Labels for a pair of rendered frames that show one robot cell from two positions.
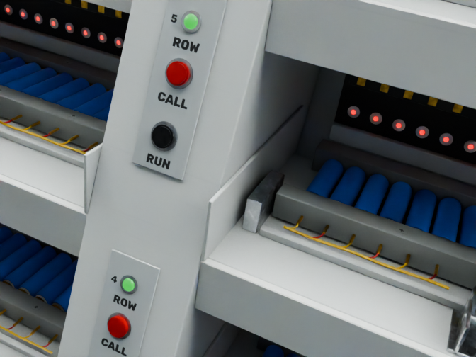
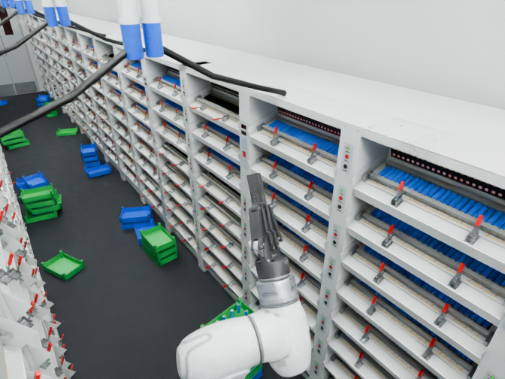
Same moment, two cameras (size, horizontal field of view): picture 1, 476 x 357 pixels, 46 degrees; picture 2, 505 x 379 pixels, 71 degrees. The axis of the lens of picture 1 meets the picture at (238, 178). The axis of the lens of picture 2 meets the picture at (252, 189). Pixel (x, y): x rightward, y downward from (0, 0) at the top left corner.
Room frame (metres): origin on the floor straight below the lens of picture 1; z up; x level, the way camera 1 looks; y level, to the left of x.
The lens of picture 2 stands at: (-0.66, 0.26, 2.18)
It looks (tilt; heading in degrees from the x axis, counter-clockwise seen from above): 30 degrees down; 37
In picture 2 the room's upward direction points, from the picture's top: straight up
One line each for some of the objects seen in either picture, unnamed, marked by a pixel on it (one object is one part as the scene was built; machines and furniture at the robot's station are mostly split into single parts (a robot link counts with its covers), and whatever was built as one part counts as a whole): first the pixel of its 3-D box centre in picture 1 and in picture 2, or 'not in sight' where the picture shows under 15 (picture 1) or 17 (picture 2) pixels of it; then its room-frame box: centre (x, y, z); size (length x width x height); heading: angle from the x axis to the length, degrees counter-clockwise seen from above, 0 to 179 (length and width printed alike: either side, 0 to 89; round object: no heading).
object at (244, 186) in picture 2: not in sight; (258, 221); (0.88, 1.36, 0.87); 0.20 x 0.09 x 1.74; 163
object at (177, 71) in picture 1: (180, 74); not in sight; (0.37, 0.06, 1.04); 0.02 x 0.01 x 0.02; 73
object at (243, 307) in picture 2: not in sight; (232, 325); (0.36, 1.17, 0.52); 0.30 x 0.20 x 0.08; 171
